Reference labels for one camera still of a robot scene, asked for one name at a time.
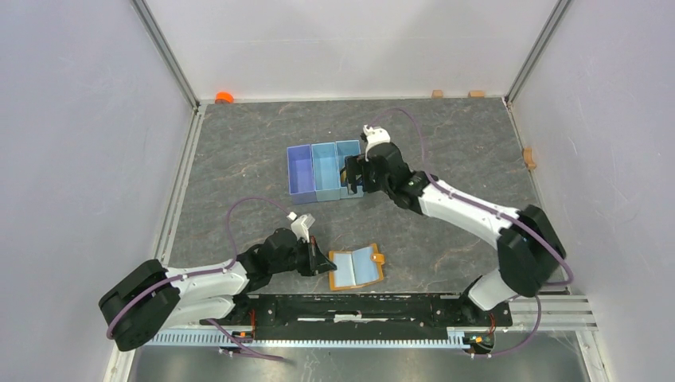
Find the light blue bin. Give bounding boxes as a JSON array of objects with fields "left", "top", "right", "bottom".
[
  {"left": 336, "top": 140, "right": 364, "bottom": 199},
  {"left": 311, "top": 142, "right": 341, "bottom": 202}
]

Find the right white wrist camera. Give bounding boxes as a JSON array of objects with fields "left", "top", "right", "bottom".
[{"left": 361, "top": 125, "right": 391, "bottom": 161}]

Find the curved wooden piece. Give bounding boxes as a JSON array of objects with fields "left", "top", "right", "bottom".
[{"left": 522, "top": 147, "right": 537, "bottom": 171}]

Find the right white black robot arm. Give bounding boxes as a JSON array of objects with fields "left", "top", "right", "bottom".
[{"left": 341, "top": 143, "right": 566, "bottom": 325}]

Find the orange round cap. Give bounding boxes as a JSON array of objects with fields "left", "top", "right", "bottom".
[{"left": 214, "top": 92, "right": 234, "bottom": 104}]

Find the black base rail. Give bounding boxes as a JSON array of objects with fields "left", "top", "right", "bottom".
[{"left": 217, "top": 293, "right": 513, "bottom": 340}]

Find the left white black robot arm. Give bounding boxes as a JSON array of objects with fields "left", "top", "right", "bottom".
[{"left": 98, "top": 228, "right": 338, "bottom": 352}]

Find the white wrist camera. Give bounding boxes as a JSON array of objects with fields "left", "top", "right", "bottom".
[
  {"left": 361, "top": 125, "right": 391, "bottom": 161},
  {"left": 287, "top": 212, "right": 315, "bottom": 243}
]

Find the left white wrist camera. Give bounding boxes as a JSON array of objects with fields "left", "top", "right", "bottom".
[{"left": 287, "top": 212, "right": 315, "bottom": 243}]

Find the stack of credit cards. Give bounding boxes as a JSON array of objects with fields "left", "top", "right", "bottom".
[{"left": 340, "top": 164, "right": 363, "bottom": 193}]

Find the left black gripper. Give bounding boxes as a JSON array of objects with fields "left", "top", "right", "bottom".
[{"left": 271, "top": 236, "right": 336, "bottom": 276}]

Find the white slotted cable duct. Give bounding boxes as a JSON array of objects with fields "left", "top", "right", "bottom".
[{"left": 146, "top": 329, "right": 469, "bottom": 349}]

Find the orange leather card holder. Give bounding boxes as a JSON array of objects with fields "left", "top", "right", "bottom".
[{"left": 329, "top": 244, "right": 385, "bottom": 291}]

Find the purple plastic bin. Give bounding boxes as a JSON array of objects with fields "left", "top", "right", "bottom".
[{"left": 287, "top": 145, "right": 317, "bottom": 205}]

